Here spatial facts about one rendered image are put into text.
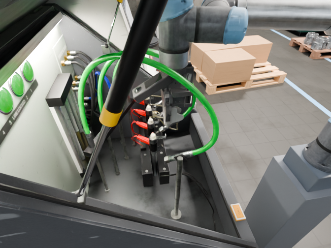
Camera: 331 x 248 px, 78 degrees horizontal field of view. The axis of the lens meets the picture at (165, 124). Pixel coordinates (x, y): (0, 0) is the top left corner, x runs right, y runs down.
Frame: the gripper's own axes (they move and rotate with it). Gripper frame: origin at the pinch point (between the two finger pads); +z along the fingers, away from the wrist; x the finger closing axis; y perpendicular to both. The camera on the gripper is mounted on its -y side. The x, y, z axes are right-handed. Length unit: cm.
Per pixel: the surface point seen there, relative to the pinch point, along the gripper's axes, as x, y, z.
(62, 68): 19.1, -31.9, -12.5
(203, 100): -14.5, 6.0, -18.4
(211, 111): -15.4, 7.8, -15.7
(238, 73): 192, 131, 89
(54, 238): -35.3, -21.7, -10.7
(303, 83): 196, 246, 116
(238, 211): -22.3, 19.9, 19.9
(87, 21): 34.7, -23.5, -22.8
